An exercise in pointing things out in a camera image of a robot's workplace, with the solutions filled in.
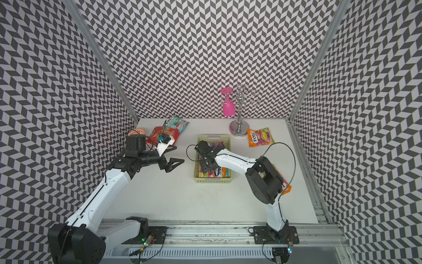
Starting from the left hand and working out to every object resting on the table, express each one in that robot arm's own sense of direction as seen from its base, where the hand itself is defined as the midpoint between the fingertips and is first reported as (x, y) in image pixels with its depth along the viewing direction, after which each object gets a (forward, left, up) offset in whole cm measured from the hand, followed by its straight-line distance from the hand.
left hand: (177, 155), depth 75 cm
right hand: (+3, -14, -18) cm, 23 cm away
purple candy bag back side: (+18, -17, -17) cm, 30 cm away
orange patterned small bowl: (+30, +36, -18) cm, 50 cm away
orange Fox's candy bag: (+25, -46, -18) cm, 55 cm away
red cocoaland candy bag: (+27, +21, -16) cm, 38 cm away
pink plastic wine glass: (+38, -25, -3) cm, 46 cm away
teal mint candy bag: (+39, +12, -18) cm, 44 cm away
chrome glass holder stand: (+34, -32, +8) cm, 48 cm away
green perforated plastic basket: (-3, -17, -17) cm, 24 cm away
